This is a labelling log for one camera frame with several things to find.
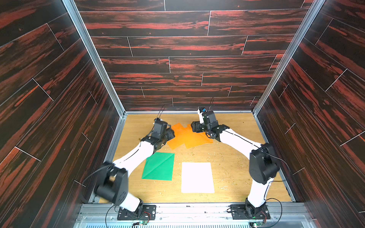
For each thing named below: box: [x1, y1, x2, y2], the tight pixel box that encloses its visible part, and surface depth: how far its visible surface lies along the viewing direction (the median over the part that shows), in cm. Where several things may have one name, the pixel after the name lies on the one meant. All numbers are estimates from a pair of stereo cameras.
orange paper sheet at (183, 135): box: [167, 123, 196, 150], surface depth 103 cm
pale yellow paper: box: [181, 161, 215, 194], surface depth 88 cm
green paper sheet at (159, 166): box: [141, 152, 175, 181], surface depth 92 cm
